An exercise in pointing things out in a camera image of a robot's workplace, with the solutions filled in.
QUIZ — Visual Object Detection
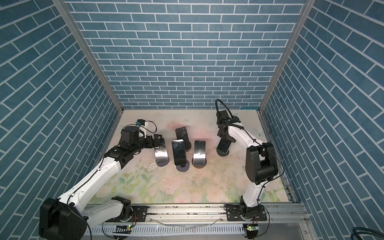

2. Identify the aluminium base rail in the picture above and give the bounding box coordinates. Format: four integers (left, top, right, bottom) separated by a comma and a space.
132, 203, 310, 225

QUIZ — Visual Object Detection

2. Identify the right controller board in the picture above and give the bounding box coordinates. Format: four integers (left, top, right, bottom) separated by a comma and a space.
243, 224, 260, 240

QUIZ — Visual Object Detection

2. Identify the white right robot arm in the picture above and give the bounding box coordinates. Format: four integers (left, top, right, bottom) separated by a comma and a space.
216, 111, 279, 220

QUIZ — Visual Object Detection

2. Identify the phone with reflective screen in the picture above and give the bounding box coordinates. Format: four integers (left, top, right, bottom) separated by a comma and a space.
155, 139, 170, 162
192, 140, 207, 163

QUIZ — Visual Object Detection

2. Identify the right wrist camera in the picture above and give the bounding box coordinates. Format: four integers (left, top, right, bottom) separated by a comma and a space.
216, 110, 230, 122

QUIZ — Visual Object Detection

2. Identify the grey stand far right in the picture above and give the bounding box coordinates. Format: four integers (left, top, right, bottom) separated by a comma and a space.
216, 149, 230, 157

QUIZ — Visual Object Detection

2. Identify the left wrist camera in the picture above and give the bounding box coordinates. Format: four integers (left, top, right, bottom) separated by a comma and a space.
136, 119, 146, 127

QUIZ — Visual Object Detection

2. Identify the aluminium left corner post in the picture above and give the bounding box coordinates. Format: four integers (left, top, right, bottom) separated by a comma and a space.
53, 0, 124, 114

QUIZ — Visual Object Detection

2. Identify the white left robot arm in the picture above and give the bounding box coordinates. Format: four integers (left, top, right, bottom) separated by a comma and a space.
39, 126, 165, 240

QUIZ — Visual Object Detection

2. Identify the grey round stand centre front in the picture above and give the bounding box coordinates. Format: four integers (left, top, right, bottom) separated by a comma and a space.
176, 161, 190, 172

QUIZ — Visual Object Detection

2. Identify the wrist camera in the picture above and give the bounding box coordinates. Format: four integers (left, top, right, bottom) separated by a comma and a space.
216, 110, 230, 122
136, 119, 146, 127

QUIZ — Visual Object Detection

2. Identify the black cable bottom right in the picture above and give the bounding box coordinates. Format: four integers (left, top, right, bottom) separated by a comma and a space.
350, 227, 384, 240

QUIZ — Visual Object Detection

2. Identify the black phone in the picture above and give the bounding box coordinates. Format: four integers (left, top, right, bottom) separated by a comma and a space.
217, 138, 232, 154
172, 140, 187, 166
175, 127, 190, 142

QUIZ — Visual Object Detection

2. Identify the aluminium corner post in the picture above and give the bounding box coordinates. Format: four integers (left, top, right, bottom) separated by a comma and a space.
53, 0, 124, 114
259, 0, 317, 112

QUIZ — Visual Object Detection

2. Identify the aluminium right corner post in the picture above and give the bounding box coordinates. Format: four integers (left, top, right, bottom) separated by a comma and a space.
259, 0, 317, 112

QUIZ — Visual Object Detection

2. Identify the controller board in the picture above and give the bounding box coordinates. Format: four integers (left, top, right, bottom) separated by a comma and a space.
112, 225, 132, 240
243, 224, 260, 240

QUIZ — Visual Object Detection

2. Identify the left controller board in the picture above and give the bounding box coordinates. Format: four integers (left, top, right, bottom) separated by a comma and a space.
112, 225, 132, 240

